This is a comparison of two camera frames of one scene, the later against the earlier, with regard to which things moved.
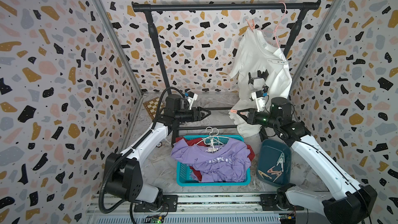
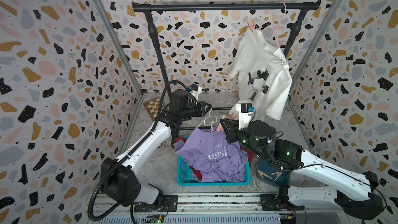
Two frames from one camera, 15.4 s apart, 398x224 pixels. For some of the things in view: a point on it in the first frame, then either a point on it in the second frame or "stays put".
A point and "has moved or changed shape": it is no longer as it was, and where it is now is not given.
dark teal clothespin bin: x=274 y=162 stays put
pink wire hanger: x=275 y=31 stays put
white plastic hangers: x=214 y=141 -> x=210 y=121
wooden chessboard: x=152 y=106 stays put
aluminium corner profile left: x=115 y=32 stays put
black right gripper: x=252 y=116 -> x=233 y=134
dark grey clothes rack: x=147 y=8 stays put
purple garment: x=229 y=162 has moved or changed shape
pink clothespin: x=253 y=27 stays put
